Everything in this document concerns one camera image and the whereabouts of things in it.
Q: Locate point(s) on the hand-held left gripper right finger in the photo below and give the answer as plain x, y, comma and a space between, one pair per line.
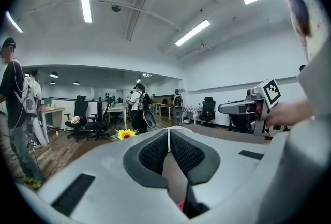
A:
232, 166

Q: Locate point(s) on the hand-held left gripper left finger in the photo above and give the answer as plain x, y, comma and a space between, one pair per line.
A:
103, 179

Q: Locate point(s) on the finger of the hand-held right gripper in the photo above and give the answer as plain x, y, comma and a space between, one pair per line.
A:
232, 107

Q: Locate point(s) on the person's star print shirt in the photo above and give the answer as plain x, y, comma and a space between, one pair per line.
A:
314, 11

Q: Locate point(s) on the ceiling dome sensor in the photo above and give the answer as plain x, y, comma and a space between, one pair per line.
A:
116, 8

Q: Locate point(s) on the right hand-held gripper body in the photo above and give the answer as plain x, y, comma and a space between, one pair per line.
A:
270, 92

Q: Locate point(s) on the pink and yellow plush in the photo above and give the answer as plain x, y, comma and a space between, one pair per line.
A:
75, 120

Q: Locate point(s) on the wooden desk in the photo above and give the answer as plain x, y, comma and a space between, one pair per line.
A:
51, 109

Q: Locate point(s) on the brown wooden cabinet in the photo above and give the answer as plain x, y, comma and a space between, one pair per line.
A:
163, 98

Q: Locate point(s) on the pink cloth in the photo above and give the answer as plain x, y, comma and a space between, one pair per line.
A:
181, 205

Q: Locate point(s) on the person's right forearm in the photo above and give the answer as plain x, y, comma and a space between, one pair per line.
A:
300, 111

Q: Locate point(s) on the sunflower in white pot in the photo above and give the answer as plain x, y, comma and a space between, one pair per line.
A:
125, 134

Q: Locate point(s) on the white leg table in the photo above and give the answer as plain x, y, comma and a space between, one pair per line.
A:
165, 106

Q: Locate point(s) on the person's right hand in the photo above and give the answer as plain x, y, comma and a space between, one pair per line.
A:
276, 115

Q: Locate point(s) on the wood top white table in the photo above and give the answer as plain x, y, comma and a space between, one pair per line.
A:
116, 109

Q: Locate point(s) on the black office chair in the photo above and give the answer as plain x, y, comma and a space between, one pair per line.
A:
208, 109
80, 111
99, 124

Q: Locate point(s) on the checkered tablecloth table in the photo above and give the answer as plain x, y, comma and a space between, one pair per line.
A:
191, 109

